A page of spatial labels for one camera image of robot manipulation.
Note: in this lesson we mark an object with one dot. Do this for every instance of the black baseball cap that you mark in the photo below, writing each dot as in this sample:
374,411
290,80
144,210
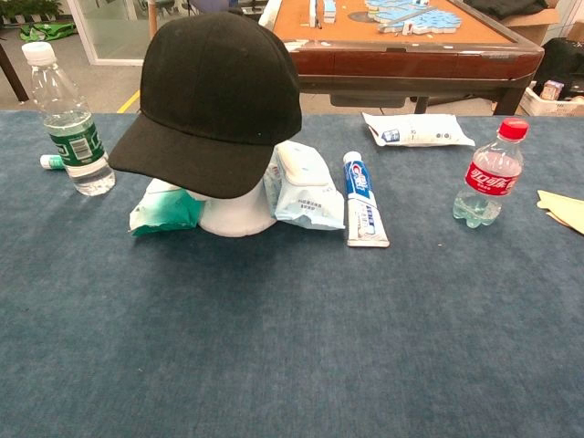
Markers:
219,91

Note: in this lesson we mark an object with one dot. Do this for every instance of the white foam mannequin head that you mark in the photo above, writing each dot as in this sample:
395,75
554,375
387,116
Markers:
232,216

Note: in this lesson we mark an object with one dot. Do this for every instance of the red label cola bottle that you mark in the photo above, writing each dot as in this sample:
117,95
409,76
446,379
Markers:
490,178

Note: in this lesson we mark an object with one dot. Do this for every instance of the green label water bottle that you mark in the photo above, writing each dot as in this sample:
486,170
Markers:
73,141

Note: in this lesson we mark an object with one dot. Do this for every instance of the light blue wet wipes pack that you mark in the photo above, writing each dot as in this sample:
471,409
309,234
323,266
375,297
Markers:
305,196

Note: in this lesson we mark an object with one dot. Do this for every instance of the blue white toothpaste tube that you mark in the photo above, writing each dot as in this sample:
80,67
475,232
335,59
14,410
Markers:
360,191

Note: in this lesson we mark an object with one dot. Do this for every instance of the blue table cloth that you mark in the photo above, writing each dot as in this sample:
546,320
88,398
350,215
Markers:
292,328

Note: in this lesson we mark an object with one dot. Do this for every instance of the green wet wipes pack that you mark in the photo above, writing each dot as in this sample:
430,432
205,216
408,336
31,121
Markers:
159,210

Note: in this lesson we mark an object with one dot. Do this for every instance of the white flat wipes pack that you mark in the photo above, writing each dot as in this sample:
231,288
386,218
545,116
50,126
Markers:
420,130

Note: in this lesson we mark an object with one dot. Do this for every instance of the brown wooden mahjong table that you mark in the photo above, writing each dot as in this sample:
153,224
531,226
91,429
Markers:
410,64

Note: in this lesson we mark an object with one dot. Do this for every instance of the upright mahjong tile row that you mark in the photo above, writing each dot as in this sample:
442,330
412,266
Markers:
328,11

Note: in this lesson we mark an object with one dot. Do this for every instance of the blue mahjong tile cluster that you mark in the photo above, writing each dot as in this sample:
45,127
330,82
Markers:
424,18

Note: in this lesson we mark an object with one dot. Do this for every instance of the small green white tube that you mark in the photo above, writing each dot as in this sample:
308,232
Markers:
50,162

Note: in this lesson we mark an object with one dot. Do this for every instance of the yellow paper sheet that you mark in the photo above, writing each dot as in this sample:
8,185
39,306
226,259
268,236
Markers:
566,207

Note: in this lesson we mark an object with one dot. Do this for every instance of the white plastic basket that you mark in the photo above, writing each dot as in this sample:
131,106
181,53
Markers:
552,107

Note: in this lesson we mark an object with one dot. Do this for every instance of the black cloth on mahjong table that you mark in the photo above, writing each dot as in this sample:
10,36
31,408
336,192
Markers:
502,8

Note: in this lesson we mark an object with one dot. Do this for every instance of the green fabric on floor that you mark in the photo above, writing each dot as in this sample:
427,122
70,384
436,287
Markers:
45,32

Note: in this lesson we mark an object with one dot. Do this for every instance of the black bag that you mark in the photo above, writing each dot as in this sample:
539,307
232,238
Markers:
563,59

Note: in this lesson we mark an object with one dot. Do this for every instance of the dark wooden table leg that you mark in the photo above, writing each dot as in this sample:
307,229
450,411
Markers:
11,73

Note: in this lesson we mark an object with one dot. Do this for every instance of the cardboard box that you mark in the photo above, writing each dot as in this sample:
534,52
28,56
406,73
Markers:
543,23

